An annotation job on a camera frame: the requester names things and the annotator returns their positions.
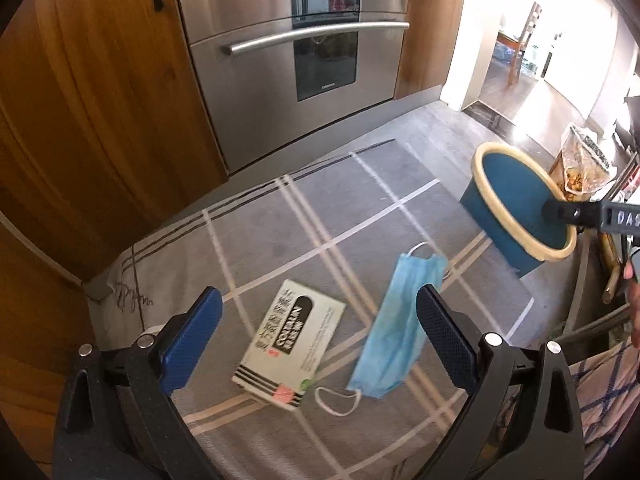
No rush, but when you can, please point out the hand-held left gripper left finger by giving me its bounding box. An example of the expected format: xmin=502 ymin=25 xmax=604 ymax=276
xmin=52 ymin=286 xmax=224 ymax=480

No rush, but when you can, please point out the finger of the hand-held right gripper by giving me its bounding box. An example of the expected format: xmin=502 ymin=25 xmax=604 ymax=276
xmin=542 ymin=199 xmax=640 ymax=234

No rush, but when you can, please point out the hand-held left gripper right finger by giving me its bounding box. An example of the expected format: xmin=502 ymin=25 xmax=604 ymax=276
xmin=415 ymin=284 xmax=587 ymax=480

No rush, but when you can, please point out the blue face mask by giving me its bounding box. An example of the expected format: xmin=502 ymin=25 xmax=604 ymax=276
xmin=314 ymin=242 xmax=450 ymax=417

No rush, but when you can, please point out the blue bin with beige rim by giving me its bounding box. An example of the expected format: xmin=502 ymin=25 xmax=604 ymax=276
xmin=459 ymin=142 xmax=578 ymax=277

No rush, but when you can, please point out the person's right hand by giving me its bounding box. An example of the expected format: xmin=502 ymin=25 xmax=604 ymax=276
xmin=622 ymin=262 xmax=640 ymax=351

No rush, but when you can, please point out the wooden stick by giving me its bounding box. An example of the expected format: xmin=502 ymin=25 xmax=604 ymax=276
xmin=601 ymin=236 xmax=630 ymax=307

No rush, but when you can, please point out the clear bag of food scraps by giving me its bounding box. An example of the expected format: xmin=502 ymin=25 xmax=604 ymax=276
xmin=550 ymin=125 xmax=618 ymax=197

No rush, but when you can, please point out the white and black carton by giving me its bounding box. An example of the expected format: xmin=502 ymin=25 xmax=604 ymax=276
xmin=231 ymin=280 xmax=347 ymax=412

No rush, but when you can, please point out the blue checked cloth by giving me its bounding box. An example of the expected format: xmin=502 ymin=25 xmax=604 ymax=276
xmin=570 ymin=340 xmax=640 ymax=480

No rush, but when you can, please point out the wooden cabinet door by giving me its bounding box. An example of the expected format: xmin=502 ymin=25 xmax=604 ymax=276
xmin=0 ymin=0 xmax=231 ymax=281
xmin=0 ymin=220 xmax=96 ymax=466

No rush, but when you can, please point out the grey checked floor mat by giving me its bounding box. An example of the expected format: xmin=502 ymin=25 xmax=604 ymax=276
xmin=85 ymin=140 xmax=536 ymax=480

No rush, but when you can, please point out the wooden dining chair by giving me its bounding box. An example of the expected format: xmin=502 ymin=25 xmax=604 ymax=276
xmin=507 ymin=2 xmax=544 ymax=86

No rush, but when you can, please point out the wooden cabinet panel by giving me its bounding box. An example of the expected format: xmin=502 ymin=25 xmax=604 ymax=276
xmin=394 ymin=0 xmax=470 ymax=102

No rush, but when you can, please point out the stainless steel oven column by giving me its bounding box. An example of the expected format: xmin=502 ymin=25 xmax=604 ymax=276
xmin=172 ymin=0 xmax=418 ymax=176

